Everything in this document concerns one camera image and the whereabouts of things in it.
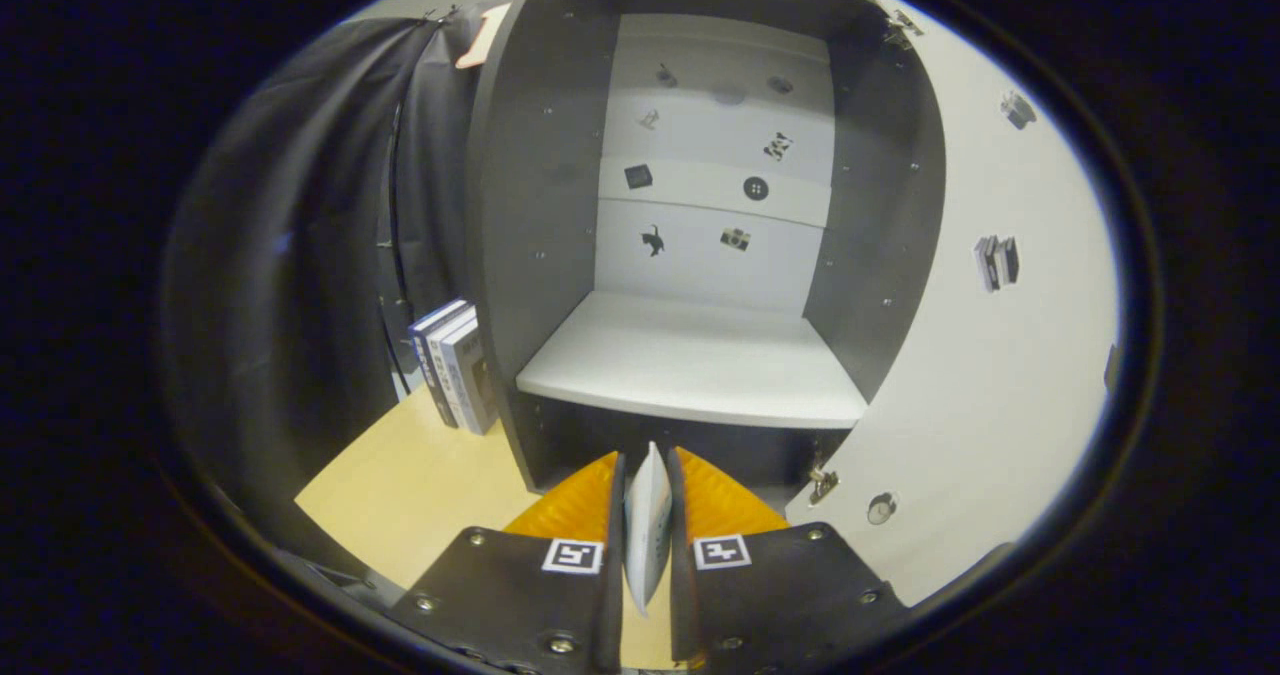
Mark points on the white and blue tube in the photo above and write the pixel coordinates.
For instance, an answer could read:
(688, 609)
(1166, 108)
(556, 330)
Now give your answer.
(648, 525)

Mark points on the metal door hinge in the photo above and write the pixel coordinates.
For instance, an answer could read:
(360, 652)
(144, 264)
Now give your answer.
(822, 482)
(900, 27)

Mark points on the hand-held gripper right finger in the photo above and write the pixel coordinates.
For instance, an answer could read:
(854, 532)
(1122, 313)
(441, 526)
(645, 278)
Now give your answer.
(683, 605)

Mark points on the dark grey cabinet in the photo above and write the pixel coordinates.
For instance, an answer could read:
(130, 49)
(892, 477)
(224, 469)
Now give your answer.
(540, 205)

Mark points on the white spine book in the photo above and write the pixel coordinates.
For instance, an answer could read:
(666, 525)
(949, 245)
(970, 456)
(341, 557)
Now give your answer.
(443, 365)

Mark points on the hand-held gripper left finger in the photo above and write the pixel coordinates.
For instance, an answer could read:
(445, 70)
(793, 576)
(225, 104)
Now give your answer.
(610, 605)

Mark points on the white cabinet shelf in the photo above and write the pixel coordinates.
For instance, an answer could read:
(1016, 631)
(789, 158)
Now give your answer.
(690, 360)

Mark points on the black backdrop cloth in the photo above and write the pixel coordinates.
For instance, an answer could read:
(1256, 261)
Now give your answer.
(290, 285)

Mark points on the dark blue spine book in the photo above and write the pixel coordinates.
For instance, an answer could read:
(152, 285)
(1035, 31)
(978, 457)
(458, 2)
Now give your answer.
(425, 355)

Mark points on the white cabinet door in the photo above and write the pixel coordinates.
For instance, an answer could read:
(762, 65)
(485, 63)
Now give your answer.
(980, 405)

